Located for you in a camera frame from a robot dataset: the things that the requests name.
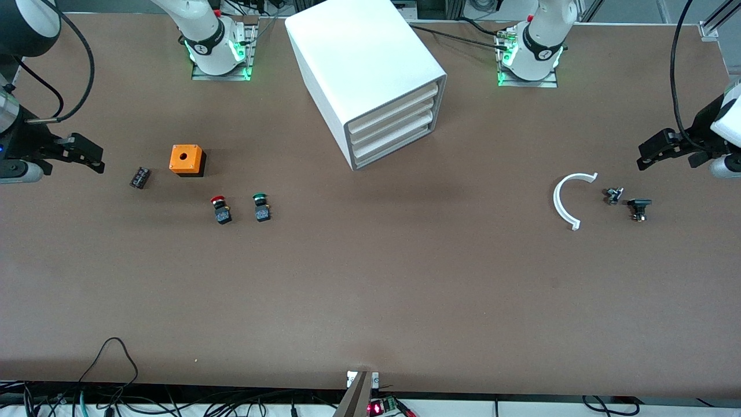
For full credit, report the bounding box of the red push button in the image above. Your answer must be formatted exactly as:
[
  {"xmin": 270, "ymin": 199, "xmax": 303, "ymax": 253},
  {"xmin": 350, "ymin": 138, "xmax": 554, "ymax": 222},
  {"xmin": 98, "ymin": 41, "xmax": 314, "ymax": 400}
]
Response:
[{"xmin": 210, "ymin": 195, "xmax": 234, "ymax": 225}]

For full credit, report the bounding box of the white plastic drawer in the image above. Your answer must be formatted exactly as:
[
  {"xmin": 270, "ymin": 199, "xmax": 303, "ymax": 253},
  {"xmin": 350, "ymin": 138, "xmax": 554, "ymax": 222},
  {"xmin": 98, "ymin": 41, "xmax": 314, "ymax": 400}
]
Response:
[
  {"xmin": 349, "ymin": 98, "xmax": 435, "ymax": 147},
  {"xmin": 346, "ymin": 83, "xmax": 439, "ymax": 133},
  {"xmin": 352, "ymin": 112, "xmax": 434, "ymax": 161}
]

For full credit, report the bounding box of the green push button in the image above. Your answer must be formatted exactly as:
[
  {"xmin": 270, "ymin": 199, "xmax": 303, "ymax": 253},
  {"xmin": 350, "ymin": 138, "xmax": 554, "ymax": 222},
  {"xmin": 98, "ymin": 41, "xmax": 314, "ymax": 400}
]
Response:
[{"xmin": 252, "ymin": 193, "xmax": 273, "ymax": 223}]

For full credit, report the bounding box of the grey divided plastic bin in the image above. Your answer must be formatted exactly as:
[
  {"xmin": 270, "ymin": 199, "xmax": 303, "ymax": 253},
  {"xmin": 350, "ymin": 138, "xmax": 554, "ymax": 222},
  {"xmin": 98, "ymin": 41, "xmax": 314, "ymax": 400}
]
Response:
[{"xmin": 285, "ymin": 0, "xmax": 448, "ymax": 172}]

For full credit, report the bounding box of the circuit board with red light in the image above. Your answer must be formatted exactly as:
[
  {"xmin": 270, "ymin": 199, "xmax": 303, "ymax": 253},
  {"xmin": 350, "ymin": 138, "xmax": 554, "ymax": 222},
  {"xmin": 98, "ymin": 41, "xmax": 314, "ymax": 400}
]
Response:
[{"xmin": 367, "ymin": 396, "xmax": 419, "ymax": 417}]

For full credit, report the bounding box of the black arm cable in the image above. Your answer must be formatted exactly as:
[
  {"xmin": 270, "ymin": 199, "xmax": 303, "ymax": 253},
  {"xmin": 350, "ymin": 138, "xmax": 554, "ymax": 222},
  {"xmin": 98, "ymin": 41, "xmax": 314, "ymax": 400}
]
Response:
[
  {"xmin": 26, "ymin": 0, "xmax": 96, "ymax": 124},
  {"xmin": 5, "ymin": 57, "xmax": 65, "ymax": 119},
  {"xmin": 670, "ymin": 0, "xmax": 696, "ymax": 150}
]

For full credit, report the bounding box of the black flat-head switch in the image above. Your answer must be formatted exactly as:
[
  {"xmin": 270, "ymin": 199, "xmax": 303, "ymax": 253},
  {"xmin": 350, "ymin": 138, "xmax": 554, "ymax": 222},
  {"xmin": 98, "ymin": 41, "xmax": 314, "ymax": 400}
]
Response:
[{"xmin": 626, "ymin": 198, "xmax": 654, "ymax": 223}]

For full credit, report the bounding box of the orange button enclosure box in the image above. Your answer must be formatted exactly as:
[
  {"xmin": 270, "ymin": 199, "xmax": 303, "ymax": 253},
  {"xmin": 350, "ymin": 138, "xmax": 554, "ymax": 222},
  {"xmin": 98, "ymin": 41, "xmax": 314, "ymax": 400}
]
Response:
[{"xmin": 169, "ymin": 144, "xmax": 207, "ymax": 178}]

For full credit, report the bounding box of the aluminium frame profile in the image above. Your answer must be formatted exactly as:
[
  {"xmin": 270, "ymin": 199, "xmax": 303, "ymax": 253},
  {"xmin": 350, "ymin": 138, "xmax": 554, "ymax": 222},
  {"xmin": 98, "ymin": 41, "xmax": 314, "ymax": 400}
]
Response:
[{"xmin": 698, "ymin": 0, "xmax": 741, "ymax": 42}]

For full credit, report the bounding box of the white half ring clamp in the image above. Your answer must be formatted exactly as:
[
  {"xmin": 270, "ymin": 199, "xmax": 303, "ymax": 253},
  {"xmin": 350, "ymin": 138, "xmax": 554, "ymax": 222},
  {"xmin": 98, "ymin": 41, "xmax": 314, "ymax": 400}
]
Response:
[{"xmin": 552, "ymin": 172, "xmax": 599, "ymax": 232}]

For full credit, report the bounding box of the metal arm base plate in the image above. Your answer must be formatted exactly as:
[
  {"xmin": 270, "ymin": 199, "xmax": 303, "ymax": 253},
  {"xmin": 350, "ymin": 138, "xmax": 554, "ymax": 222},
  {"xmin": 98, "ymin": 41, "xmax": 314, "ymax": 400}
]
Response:
[
  {"xmin": 190, "ymin": 16, "xmax": 259, "ymax": 82},
  {"xmin": 496, "ymin": 26, "xmax": 560, "ymax": 89}
]

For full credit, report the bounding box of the black looped cable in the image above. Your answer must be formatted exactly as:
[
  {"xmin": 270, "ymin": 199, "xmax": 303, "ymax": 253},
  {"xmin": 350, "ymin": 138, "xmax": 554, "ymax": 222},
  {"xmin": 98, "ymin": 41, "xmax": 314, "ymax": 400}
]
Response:
[
  {"xmin": 581, "ymin": 395, "xmax": 642, "ymax": 417},
  {"xmin": 74, "ymin": 336, "xmax": 140, "ymax": 406}
]

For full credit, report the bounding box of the black table cable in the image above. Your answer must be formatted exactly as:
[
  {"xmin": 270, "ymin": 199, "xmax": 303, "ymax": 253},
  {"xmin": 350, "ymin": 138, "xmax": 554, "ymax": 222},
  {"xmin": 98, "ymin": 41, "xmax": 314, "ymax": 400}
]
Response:
[{"xmin": 408, "ymin": 22, "xmax": 511, "ymax": 54}]

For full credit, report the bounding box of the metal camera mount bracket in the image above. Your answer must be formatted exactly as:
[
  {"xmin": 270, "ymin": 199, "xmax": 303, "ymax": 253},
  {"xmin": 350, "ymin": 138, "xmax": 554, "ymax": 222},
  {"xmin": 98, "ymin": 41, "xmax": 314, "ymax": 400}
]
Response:
[{"xmin": 332, "ymin": 370, "xmax": 380, "ymax": 417}]

